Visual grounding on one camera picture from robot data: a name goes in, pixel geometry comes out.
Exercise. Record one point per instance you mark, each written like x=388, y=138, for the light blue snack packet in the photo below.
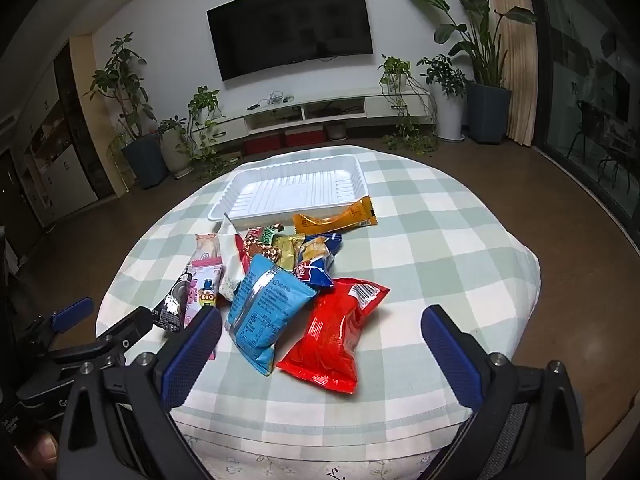
x=265, y=310

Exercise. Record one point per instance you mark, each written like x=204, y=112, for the green red snack packet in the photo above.
x=272, y=234

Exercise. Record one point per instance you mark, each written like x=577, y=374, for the leafy plant in dark pot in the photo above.
x=145, y=160

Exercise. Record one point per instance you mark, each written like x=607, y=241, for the white plastic tray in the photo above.
x=300, y=195

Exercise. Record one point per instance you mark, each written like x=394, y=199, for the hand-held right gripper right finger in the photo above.
x=452, y=355

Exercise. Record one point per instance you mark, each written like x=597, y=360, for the red storage box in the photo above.
x=305, y=138
x=262, y=145

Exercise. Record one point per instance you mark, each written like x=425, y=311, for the tall broad-leaf plant, dark pot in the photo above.
x=487, y=110

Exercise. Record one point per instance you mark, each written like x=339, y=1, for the black chair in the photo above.
x=590, y=120

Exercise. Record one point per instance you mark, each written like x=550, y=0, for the pink cartoon snack packet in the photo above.
x=205, y=280

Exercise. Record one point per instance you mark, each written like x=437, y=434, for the black wall television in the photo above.
x=290, y=30

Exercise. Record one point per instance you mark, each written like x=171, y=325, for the trailing pothos plant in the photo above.
x=395, y=67
x=202, y=102

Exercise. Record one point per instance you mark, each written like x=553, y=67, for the green checked tablecloth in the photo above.
x=450, y=260

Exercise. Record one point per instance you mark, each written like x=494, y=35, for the orange snack packet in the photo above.
x=340, y=220

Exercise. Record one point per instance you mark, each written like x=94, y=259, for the bushy plant in white pot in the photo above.
x=447, y=110

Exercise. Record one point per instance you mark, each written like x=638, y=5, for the white snack packet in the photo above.
x=231, y=260

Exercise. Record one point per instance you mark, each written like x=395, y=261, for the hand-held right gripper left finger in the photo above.
x=192, y=355

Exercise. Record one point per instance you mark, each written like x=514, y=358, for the glass sliding door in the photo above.
x=575, y=60

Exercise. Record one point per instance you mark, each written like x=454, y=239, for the brown star-print chocolate packet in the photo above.
x=255, y=247

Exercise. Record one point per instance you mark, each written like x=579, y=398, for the small plant in white pot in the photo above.
x=175, y=155

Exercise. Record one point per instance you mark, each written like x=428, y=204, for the white television cabinet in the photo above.
x=350, y=102

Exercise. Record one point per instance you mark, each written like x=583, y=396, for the beige curtain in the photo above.
x=520, y=85

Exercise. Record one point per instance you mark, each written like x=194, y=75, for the person's left hand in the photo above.
x=42, y=452

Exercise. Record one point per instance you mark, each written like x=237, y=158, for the small white pot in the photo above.
x=337, y=131

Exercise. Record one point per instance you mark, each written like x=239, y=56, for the dark blue chip packet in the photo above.
x=312, y=270

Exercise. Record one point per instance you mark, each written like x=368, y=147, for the black cookie packet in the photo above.
x=172, y=305

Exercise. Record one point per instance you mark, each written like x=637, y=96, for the gold snack packet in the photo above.
x=287, y=250

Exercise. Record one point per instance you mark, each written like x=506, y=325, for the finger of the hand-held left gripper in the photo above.
x=75, y=312
x=130, y=327

